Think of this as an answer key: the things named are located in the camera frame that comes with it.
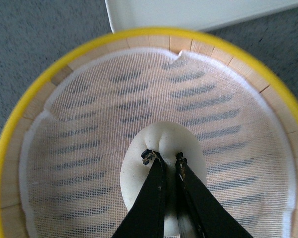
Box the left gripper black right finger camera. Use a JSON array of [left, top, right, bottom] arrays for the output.
[[175, 152, 251, 238]]

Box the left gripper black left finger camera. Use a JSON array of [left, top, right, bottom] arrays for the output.
[[112, 149, 167, 238]]

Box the white steamed bun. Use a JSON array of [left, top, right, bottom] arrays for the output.
[[120, 121, 207, 237]]

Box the white rectangular tray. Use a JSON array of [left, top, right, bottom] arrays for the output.
[[105, 0, 298, 32]]

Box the white gauze steamer liner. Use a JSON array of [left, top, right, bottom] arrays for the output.
[[19, 48, 296, 238]]

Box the yellow rimmed bamboo steamer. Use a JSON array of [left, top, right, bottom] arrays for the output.
[[0, 27, 298, 238]]

